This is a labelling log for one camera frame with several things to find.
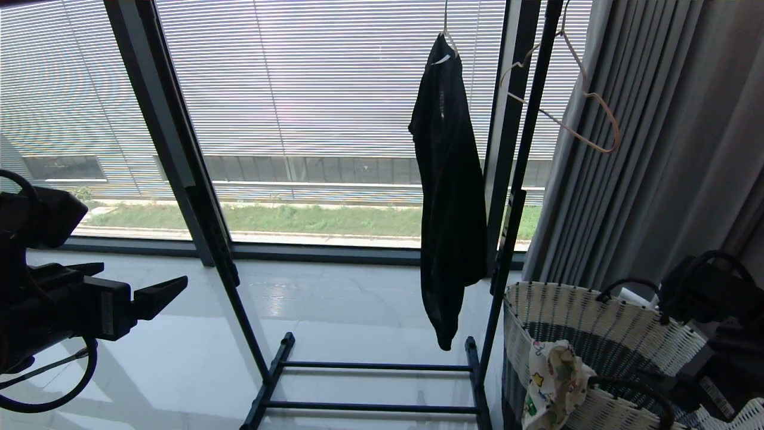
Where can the grey curtain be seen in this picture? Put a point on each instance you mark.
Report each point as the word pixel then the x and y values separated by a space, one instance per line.
pixel 656 119

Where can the white laundry basket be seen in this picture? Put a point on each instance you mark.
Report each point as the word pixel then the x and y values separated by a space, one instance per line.
pixel 597 316

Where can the window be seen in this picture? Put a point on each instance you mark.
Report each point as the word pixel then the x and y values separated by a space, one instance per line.
pixel 334 89

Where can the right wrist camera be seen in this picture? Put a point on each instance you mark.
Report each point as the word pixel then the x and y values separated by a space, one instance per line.
pixel 704 292

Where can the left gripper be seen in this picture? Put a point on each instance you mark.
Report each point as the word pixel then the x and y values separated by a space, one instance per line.
pixel 65 310

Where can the pink clothes hanger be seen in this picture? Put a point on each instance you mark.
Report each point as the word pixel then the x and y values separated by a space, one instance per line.
pixel 573 130
pixel 446 15

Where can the cream printed garment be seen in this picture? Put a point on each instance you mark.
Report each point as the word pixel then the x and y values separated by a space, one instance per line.
pixel 558 382

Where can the black clothes rack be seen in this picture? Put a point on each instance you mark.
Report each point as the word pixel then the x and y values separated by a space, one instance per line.
pixel 358 408

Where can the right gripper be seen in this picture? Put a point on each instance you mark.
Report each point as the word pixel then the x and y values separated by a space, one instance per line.
pixel 734 370

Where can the black garment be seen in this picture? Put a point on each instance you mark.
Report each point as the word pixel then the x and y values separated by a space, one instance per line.
pixel 447 179

